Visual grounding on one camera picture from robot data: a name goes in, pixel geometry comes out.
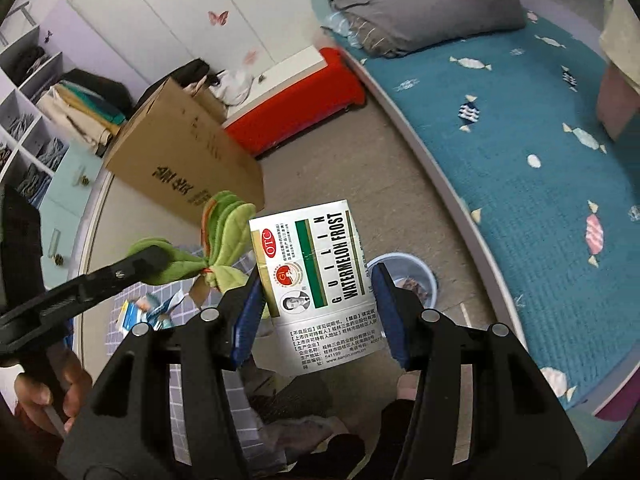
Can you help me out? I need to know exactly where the brown cardboard box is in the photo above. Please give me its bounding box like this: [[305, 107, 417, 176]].
[[102, 77, 266, 229]]

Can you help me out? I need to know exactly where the white wardrobe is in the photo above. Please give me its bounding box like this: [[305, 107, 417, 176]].
[[67, 0, 327, 112]]

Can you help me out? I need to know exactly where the green plush leaf toy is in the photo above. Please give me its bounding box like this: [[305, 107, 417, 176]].
[[127, 190, 259, 297]]

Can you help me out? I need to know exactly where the mint green drawer cabinet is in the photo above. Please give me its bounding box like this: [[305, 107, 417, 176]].
[[37, 139, 109, 292]]

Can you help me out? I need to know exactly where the light blue pillow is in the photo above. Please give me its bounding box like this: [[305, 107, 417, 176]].
[[322, 10, 362, 37]]

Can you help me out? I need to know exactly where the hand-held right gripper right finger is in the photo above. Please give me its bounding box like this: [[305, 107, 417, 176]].
[[369, 261, 588, 480]]

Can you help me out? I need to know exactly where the person's left hand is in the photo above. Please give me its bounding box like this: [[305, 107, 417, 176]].
[[14, 346, 94, 436]]

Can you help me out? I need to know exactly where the brown woven bag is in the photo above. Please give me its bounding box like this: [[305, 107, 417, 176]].
[[250, 385, 326, 419]]

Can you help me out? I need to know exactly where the black bag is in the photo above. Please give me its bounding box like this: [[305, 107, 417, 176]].
[[172, 58, 222, 94]]

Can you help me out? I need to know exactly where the white bag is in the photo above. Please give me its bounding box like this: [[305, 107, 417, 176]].
[[210, 69, 254, 107]]

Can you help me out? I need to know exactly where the pile of folded clothes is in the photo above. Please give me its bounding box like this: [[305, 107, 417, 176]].
[[37, 80, 127, 150]]

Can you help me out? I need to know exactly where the person's leg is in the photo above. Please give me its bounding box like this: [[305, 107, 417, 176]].
[[294, 374, 420, 480]]

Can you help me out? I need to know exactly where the teal candy-print bed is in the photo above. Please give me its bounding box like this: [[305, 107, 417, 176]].
[[310, 0, 626, 421]]

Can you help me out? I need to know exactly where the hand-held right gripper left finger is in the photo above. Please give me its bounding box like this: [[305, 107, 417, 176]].
[[56, 264, 267, 480]]

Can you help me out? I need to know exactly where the grey checked blanket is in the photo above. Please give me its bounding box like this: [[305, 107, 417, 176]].
[[345, 14, 417, 59]]

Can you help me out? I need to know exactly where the black garment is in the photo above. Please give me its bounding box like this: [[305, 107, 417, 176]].
[[62, 69, 137, 117]]

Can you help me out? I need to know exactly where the light blue trash bin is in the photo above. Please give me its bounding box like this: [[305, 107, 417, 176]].
[[365, 252, 442, 322]]

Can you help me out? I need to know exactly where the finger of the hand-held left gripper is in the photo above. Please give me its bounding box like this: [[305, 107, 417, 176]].
[[46, 245, 172, 321]]

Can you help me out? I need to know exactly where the grey crumpled cloth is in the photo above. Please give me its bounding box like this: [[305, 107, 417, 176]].
[[257, 410, 351, 462]]

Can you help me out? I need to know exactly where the teal candy print bedspread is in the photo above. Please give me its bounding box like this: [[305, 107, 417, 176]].
[[357, 20, 640, 411]]

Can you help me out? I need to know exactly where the white medicine box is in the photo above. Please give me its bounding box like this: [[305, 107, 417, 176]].
[[249, 200, 389, 377]]

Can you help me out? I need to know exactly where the red covered bench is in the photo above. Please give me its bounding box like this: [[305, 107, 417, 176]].
[[222, 46, 367, 159]]

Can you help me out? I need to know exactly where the blue and white packet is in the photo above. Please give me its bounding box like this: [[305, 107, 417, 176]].
[[117, 294, 177, 334]]

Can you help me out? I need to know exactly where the grey metal rail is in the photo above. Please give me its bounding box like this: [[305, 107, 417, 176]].
[[0, 2, 32, 37]]

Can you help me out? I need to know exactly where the grey quilt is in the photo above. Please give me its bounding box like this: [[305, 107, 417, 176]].
[[327, 0, 527, 59]]

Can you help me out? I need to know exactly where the white cubby shelf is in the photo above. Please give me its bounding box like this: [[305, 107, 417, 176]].
[[0, 25, 72, 202]]

